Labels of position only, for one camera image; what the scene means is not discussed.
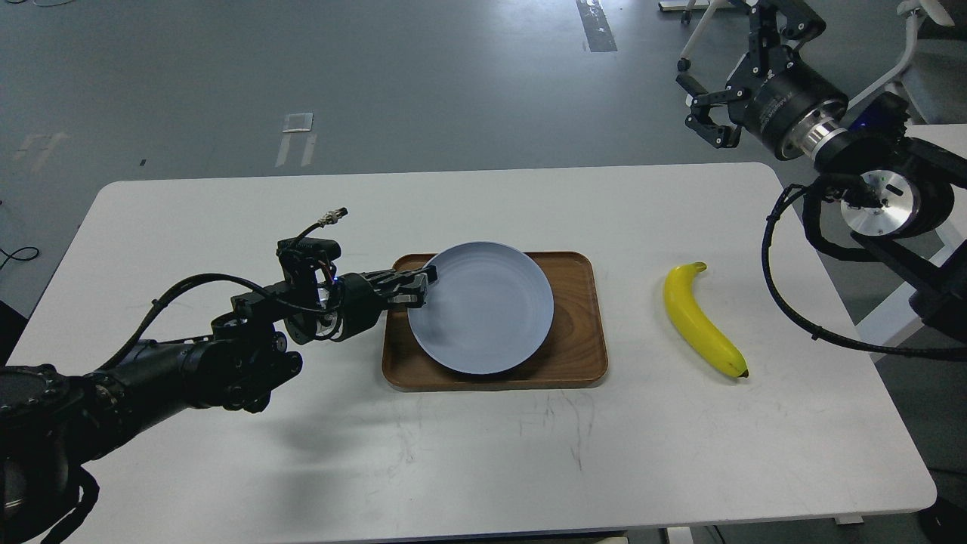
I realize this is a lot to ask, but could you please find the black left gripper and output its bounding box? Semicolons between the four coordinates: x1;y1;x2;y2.
323;265;438;343

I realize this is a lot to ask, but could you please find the white rolling chair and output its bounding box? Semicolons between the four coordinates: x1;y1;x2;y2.
845;1;966;128

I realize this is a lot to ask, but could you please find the brown wooden tray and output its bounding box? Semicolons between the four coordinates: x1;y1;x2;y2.
382;251;608;392

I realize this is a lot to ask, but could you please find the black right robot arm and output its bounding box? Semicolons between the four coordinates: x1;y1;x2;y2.
676;1;965;342

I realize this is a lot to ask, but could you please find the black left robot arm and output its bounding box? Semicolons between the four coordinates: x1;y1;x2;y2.
1;208;437;543

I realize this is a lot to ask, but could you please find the white chair base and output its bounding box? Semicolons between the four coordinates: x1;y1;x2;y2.
658;0;803;94

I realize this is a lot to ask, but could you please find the light blue plate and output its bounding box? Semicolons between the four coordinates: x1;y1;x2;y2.
407;241;554;376

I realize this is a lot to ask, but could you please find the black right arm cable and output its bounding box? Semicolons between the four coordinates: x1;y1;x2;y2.
761;174;967;362

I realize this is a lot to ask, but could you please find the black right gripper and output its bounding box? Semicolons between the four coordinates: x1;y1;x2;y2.
675;1;847;159

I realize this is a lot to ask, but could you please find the yellow banana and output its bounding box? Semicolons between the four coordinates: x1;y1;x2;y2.
662;261;749;379

